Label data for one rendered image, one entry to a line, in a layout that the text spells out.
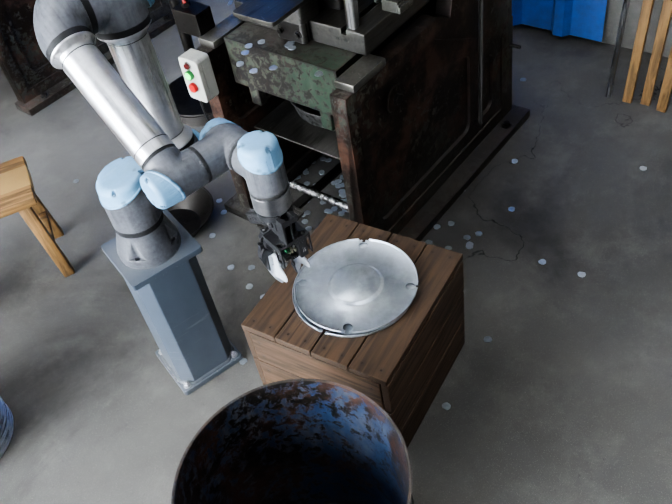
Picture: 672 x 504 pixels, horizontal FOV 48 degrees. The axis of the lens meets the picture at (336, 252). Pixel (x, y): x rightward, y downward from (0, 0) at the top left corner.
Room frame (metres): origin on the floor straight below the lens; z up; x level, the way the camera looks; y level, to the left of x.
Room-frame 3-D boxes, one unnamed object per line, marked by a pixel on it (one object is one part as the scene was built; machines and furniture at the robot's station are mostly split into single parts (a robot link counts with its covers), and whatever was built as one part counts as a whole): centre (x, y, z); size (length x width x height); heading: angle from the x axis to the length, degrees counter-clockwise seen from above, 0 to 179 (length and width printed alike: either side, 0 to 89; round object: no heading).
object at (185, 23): (1.99, 0.27, 0.62); 0.10 x 0.06 x 0.20; 45
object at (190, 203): (1.90, 0.51, 0.04); 0.30 x 0.30 x 0.07
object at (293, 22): (1.81, 0.01, 0.72); 0.25 x 0.14 x 0.14; 135
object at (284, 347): (1.17, -0.02, 0.18); 0.40 x 0.38 x 0.35; 142
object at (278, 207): (1.08, 0.10, 0.75); 0.08 x 0.08 x 0.05
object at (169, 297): (1.34, 0.44, 0.23); 0.19 x 0.19 x 0.45; 29
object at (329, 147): (1.94, -0.12, 0.31); 0.43 x 0.42 x 0.01; 45
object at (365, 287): (1.17, -0.03, 0.36); 0.29 x 0.29 x 0.01
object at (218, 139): (1.16, 0.17, 0.82); 0.11 x 0.11 x 0.08; 34
